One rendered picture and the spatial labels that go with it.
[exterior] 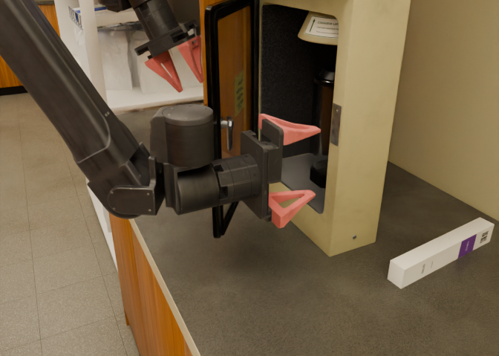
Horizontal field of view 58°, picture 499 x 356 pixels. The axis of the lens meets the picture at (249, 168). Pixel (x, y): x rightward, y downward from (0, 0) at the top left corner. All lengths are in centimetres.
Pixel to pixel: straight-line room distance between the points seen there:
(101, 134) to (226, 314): 37
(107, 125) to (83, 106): 3
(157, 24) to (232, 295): 46
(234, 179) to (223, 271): 32
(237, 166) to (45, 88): 23
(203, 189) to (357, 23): 35
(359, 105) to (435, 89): 45
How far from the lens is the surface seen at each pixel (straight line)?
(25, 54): 54
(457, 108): 116
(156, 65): 80
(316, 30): 83
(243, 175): 55
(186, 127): 50
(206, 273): 84
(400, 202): 110
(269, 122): 56
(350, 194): 83
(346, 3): 73
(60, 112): 54
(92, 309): 226
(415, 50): 123
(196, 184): 53
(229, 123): 75
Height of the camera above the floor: 146
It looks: 26 degrees down
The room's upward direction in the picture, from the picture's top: straight up
